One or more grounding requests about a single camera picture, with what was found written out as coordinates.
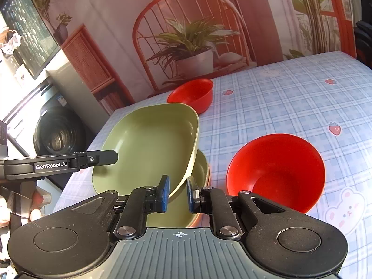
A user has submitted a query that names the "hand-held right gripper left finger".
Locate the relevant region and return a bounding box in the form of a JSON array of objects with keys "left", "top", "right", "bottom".
[{"left": 69, "top": 175, "right": 170, "bottom": 239}]

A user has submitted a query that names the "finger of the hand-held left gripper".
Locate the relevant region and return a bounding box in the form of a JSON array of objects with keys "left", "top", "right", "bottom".
[{"left": 75, "top": 150, "right": 119, "bottom": 169}]

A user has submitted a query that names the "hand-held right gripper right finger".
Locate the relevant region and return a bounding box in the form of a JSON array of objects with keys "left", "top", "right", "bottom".
[{"left": 187, "top": 176, "right": 292, "bottom": 239}]

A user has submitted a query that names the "green square plate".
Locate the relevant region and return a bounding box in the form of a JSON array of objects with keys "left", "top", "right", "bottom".
[
  {"left": 92, "top": 103, "right": 200, "bottom": 207},
  {"left": 145, "top": 148, "right": 210, "bottom": 228}
]

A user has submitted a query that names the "person's left hand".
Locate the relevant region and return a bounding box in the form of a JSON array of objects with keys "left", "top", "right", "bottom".
[{"left": 0, "top": 190, "right": 52, "bottom": 229}]

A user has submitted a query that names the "grey washing machine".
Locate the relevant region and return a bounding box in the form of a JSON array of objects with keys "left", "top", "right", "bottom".
[{"left": 4, "top": 49, "right": 111, "bottom": 192}]

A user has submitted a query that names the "red bowl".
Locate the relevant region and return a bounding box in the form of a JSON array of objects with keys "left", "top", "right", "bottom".
[
  {"left": 226, "top": 134, "right": 326, "bottom": 214},
  {"left": 167, "top": 78, "right": 214, "bottom": 116}
]

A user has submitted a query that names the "white crumpled cloth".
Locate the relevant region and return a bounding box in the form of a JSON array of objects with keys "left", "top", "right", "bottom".
[{"left": 0, "top": 26, "right": 23, "bottom": 56}]

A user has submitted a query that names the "black framed screen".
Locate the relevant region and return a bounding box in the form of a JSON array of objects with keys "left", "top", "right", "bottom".
[{"left": 0, "top": 0, "right": 62, "bottom": 81}]

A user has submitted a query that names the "black chair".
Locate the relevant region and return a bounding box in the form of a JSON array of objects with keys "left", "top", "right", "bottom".
[{"left": 350, "top": 0, "right": 372, "bottom": 71}]

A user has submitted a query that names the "printed wall cloth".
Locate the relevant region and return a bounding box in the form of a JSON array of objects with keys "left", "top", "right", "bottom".
[{"left": 21, "top": 0, "right": 359, "bottom": 114}]

